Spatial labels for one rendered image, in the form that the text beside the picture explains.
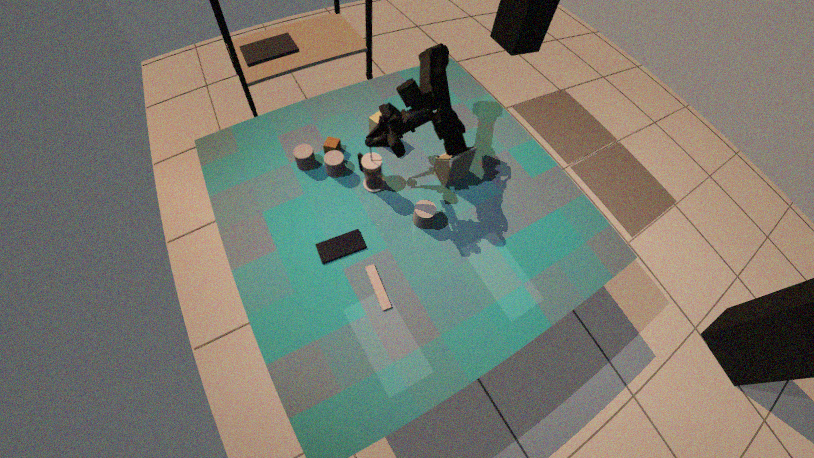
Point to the tan flat bar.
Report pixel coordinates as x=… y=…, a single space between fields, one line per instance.
x=378 y=287

